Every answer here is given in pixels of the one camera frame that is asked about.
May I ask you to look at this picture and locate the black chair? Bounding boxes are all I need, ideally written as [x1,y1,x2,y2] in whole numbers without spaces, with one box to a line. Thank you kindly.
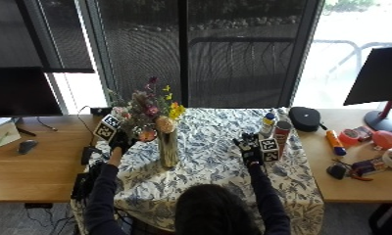
[366,202,392,235]

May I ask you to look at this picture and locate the black monitor with red stand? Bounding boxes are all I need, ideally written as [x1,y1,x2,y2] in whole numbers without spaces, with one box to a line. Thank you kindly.
[342,45,392,139]

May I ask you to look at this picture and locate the black pen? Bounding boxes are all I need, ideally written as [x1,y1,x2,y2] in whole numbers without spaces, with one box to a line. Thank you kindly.
[15,126,38,138]

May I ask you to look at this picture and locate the black oval zip case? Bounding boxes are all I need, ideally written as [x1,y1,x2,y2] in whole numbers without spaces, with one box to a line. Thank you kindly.
[288,106,324,133]

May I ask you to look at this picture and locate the the person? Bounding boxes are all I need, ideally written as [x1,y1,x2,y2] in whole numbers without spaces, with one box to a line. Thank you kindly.
[83,183,293,235]

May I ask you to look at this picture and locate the red-handled pliers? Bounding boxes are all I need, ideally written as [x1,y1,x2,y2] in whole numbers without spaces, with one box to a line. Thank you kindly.
[349,171,374,183]

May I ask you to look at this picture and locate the grey computer mouse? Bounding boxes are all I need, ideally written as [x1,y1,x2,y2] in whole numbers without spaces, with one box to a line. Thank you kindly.
[16,139,39,156]

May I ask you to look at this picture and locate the red round ball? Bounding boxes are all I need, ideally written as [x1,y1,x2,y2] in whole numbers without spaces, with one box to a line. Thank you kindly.
[370,129,392,151]

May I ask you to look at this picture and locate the peach flower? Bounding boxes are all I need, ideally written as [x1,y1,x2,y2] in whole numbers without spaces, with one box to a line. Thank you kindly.
[137,127,159,143]

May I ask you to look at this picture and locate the black power strip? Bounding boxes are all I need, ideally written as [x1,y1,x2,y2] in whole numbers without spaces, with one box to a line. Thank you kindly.
[23,202,54,210]

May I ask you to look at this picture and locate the orange glue tube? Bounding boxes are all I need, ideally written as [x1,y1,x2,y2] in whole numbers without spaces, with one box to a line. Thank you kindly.
[324,129,349,157]

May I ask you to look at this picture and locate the blue floral white tablecloth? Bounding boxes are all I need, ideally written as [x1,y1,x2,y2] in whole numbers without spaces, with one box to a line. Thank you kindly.
[69,107,326,235]

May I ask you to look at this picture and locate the black cable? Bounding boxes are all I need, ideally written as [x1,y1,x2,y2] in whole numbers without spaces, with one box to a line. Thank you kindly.
[34,116,59,132]

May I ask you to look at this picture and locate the purple packet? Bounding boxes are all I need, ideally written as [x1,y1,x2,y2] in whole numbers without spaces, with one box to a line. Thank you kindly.
[350,157,386,177]

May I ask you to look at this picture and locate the white bottle with yellow label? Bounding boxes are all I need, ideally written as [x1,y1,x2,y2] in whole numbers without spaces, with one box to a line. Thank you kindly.
[257,112,278,138]

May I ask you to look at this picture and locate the small black box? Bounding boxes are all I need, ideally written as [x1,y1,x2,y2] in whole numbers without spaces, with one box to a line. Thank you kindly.
[89,106,113,117]

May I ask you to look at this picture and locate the person's right hand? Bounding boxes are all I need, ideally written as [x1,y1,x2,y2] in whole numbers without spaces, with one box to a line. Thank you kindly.
[231,131,268,168]

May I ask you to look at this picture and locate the ribbed glass vase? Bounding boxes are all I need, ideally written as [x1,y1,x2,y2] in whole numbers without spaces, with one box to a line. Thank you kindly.
[156,125,181,169]

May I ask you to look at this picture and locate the black monitor with dark stand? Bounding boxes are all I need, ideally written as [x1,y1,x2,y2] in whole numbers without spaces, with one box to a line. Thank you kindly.
[0,66,64,119]

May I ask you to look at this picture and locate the white marker cube left glove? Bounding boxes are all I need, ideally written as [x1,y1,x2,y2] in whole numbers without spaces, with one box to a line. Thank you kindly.
[92,114,123,142]

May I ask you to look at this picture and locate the red cylindrical can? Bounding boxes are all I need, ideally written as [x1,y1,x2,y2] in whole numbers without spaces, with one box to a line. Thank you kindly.
[272,119,294,159]

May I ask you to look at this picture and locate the person's left hand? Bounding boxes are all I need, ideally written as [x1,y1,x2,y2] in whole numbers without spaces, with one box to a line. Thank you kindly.
[107,128,139,157]

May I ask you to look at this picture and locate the white marker cube right glove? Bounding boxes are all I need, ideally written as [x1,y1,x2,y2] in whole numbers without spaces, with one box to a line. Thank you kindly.
[257,137,281,163]

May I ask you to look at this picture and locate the mixed flower bouquet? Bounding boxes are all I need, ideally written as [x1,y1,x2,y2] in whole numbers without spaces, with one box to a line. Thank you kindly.
[107,75,188,142]

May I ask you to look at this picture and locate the white paper pad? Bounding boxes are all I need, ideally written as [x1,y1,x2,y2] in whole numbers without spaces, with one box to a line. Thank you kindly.
[0,120,23,152]

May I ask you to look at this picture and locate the small black pouch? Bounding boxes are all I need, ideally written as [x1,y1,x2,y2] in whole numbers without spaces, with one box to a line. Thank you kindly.
[325,163,349,181]

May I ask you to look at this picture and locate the red tape roll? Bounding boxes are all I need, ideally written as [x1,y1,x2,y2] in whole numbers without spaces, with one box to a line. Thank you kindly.
[337,128,360,147]

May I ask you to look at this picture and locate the dark window blind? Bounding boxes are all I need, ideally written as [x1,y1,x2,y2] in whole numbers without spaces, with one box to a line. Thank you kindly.
[0,0,96,74]

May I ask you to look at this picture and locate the white marker cube glove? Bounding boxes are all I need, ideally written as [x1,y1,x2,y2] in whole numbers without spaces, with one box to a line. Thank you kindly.
[92,114,123,142]
[257,137,281,163]

